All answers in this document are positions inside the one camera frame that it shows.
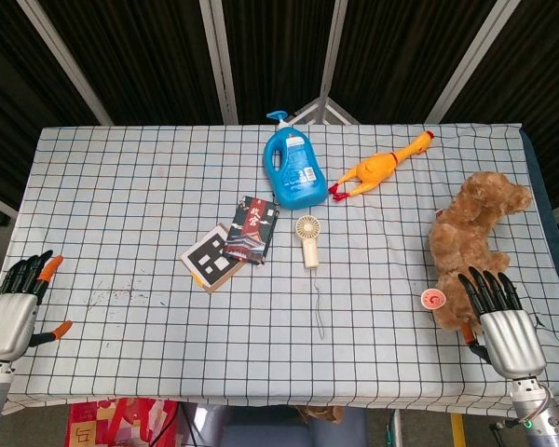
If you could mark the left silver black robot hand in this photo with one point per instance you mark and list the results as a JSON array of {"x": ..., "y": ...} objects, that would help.
[{"x": 9, "y": 316}]

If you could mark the blue grey chair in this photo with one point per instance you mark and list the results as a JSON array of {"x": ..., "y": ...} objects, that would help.
[{"x": 293, "y": 428}]

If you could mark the white metal frame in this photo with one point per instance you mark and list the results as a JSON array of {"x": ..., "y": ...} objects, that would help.
[{"x": 323, "y": 104}]

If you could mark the dark illustrated card box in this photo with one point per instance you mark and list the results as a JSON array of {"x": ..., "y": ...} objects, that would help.
[{"x": 251, "y": 229}]

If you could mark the yellow rubber chicken toy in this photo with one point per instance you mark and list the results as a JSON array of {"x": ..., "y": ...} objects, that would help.
[{"x": 377, "y": 167}]

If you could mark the red patterned bag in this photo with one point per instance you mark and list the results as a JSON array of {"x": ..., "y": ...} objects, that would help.
[{"x": 116, "y": 423}]

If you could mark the blue detergent bottle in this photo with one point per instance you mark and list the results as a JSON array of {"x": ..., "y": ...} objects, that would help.
[{"x": 292, "y": 165}]

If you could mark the cream handheld fan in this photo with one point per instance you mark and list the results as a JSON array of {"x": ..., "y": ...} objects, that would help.
[{"x": 309, "y": 237}]

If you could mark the brown plush dog toy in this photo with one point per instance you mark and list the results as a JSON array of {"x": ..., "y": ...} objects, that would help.
[{"x": 470, "y": 237}]

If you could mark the round pink hang tag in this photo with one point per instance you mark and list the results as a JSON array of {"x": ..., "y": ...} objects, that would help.
[{"x": 434, "y": 299}]

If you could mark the black white marker card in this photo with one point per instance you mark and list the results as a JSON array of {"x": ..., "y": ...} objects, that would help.
[{"x": 210, "y": 259}]

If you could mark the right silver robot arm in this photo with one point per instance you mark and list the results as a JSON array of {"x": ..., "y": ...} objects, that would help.
[{"x": 538, "y": 410}]

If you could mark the checkered white tablecloth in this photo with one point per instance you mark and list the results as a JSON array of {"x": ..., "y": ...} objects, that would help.
[{"x": 167, "y": 335}]

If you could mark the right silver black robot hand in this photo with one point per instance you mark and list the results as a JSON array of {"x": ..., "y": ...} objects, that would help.
[{"x": 510, "y": 333}]

